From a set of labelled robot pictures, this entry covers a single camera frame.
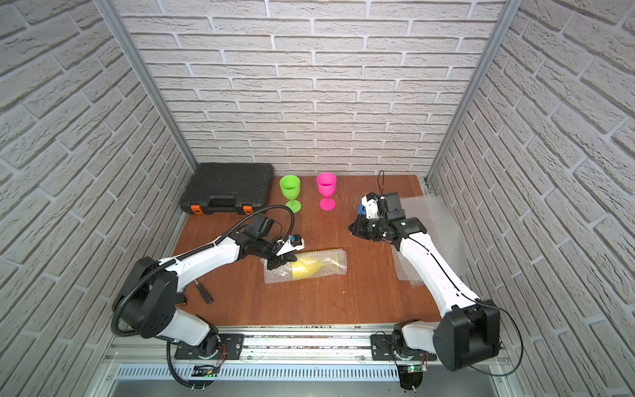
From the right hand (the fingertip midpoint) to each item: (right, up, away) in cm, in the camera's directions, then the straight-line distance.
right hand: (353, 227), depth 80 cm
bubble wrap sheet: (-24, -16, +3) cm, 29 cm away
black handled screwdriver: (-51, -23, +3) cm, 56 cm away
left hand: (-19, -10, +5) cm, 23 cm away
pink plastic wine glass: (-9, +16, +20) cm, 27 cm away
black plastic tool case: (-58, +15, +27) cm, 65 cm away
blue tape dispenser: (+3, +6, -3) cm, 7 cm away
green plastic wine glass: (-24, +15, +21) cm, 35 cm away
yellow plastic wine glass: (-15, -15, +3) cm, 21 cm away
